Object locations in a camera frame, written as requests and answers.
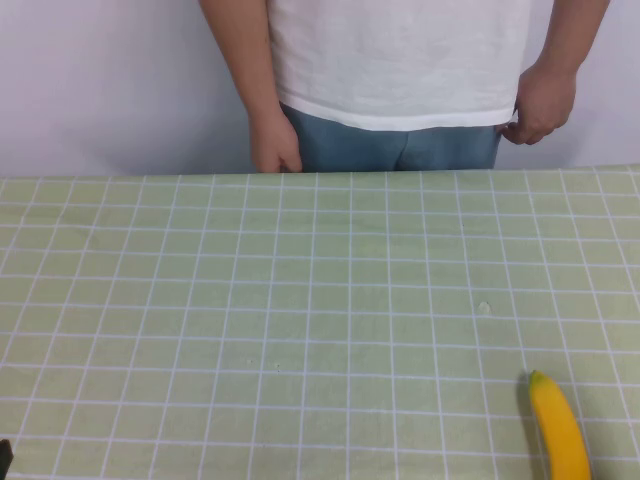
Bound person's left forearm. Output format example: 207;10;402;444
521;0;613;82

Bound person's right forearm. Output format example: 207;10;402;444
197;0;284;121

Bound yellow banana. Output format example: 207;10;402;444
528;369;594;480

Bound person's right hand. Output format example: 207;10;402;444
248;105;304;174

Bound person's left hand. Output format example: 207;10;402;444
501;64;578;147

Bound green checked tablecloth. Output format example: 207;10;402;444
0;164;640;480

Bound blue denim trousers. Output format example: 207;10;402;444
278;102;503;174

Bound white t-shirt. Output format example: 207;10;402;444
266;0;532;133

